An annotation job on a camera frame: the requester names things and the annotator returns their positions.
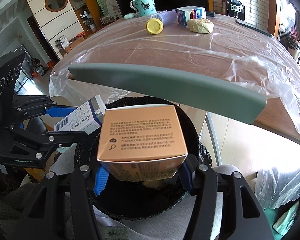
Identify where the black smartphone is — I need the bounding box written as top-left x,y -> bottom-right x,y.
235,18 -> 273,37

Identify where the teal patterned mug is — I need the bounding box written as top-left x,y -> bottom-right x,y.
129,0 -> 157,17

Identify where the black coffee machine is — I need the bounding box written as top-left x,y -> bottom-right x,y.
225,0 -> 245,21

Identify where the grey-green chair backrest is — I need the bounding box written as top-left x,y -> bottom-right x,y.
68,63 -> 267,124

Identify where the round wooden wall mirror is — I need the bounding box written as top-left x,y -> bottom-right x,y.
45,0 -> 68,12

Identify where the orange cardboard box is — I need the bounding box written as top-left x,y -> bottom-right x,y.
96,105 -> 188,181

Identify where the white blue medicine box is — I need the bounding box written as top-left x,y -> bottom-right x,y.
54,95 -> 107,134

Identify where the yellow plastic cap bottle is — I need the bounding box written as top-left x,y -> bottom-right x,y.
145,18 -> 164,35

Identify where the small white oval case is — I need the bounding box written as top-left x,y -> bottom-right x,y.
123,12 -> 136,20

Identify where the small wooden side table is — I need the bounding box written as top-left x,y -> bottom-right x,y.
59,36 -> 85,57

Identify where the beige glove wad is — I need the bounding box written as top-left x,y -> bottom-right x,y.
188,18 -> 214,34

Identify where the white blue naproxen box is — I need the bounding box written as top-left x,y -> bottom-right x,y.
176,6 -> 206,28

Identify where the clear plastic bag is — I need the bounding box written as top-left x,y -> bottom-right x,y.
255,161 -> 300,209

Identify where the lavender blister pack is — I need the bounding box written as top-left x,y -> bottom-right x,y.
151,10 -> 178,25

